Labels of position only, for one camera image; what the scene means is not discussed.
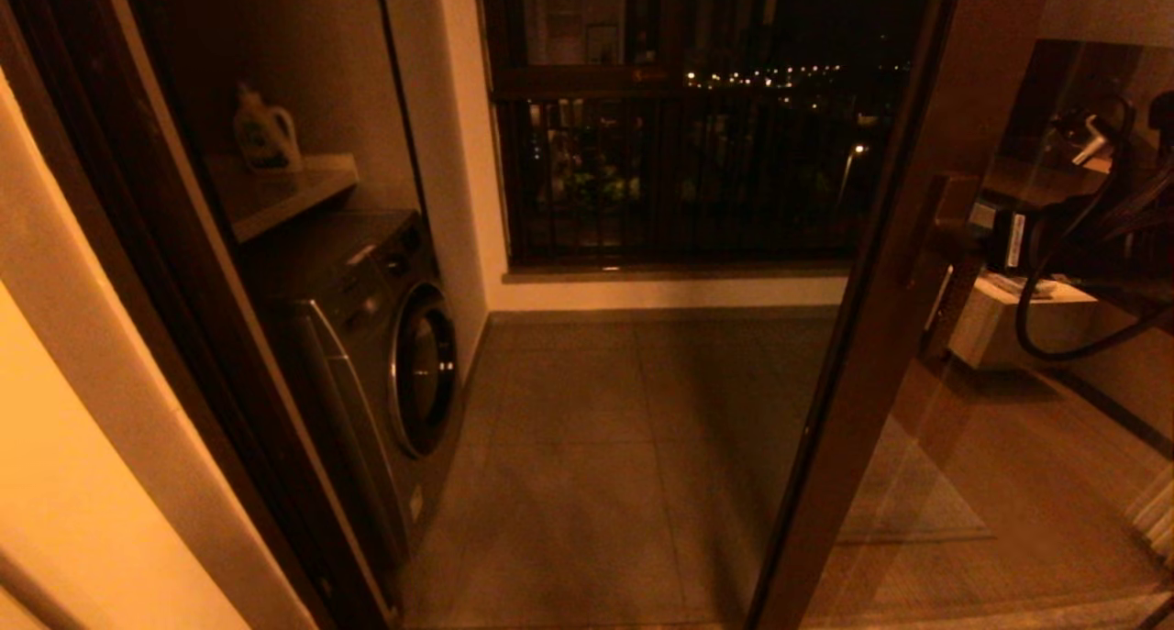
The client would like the brown framed glass sliding door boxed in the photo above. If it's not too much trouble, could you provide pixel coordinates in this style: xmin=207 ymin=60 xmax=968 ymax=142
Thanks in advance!
xmin=748 ymin=0 xmax=1174 ymax=630

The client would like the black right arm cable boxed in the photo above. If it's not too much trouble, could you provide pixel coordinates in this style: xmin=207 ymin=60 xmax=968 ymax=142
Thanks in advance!
xmin=1013 ymin=94 xmax=1174 ymax=363

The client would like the wooden door handle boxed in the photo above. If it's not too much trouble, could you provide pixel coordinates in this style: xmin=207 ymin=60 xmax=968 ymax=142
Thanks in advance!
xmin=903 ymin=173 xmax=987 ymax=365

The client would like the window with black railing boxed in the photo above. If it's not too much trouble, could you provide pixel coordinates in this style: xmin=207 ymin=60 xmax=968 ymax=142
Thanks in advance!
xmin=479 ymin=0 xmax=955 ymax=269

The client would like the light wall shelf board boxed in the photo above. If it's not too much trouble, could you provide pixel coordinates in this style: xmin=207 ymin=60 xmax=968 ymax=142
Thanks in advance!
xmin=207 ymin=153 xmax=360 ymax=244

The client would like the grey front-load washing machine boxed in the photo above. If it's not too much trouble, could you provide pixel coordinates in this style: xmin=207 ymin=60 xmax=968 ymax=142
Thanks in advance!
xmin=240 ymin=210 xmax=464 ymax=567

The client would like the white pleated curtain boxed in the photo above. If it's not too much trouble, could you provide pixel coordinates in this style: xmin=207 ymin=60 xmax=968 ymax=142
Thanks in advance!
xmin=1126 ymin=470 xmax=1174 ymax=567

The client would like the white detergent bottle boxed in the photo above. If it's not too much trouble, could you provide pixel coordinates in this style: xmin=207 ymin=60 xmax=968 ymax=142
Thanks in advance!
xmin=233 ymin=84 xmax=304 ymax=174

